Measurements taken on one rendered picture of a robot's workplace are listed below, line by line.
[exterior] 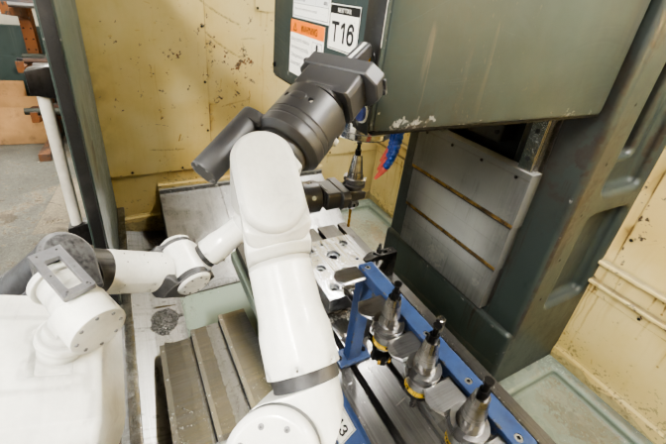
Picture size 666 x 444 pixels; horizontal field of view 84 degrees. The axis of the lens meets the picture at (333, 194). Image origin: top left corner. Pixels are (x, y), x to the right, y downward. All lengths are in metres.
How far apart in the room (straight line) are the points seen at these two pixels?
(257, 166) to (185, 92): 1.49
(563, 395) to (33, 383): 1.61
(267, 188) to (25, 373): 0.39
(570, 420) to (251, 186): 1.52
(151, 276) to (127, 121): 1.08
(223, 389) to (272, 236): 0.95
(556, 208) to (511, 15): 0.63
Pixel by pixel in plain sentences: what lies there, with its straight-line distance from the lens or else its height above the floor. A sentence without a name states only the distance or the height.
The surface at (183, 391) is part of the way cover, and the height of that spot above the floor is 0.72.
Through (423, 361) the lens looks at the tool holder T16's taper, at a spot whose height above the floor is 1.25.
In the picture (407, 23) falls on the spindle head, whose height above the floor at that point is 1.77.
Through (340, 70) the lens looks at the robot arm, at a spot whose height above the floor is 1.71.
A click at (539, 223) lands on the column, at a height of 1.28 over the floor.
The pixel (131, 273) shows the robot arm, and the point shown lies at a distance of 0.87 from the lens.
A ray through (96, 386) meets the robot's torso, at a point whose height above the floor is 1.32.
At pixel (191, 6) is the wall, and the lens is 1.81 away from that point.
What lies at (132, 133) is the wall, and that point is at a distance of 1.89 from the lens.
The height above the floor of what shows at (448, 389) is 1.22.
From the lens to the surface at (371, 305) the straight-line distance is 0.84.
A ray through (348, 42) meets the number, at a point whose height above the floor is 1.73.
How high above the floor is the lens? 1.79
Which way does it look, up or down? 28 degrees down
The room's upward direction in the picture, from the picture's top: 7 degrees clockwise
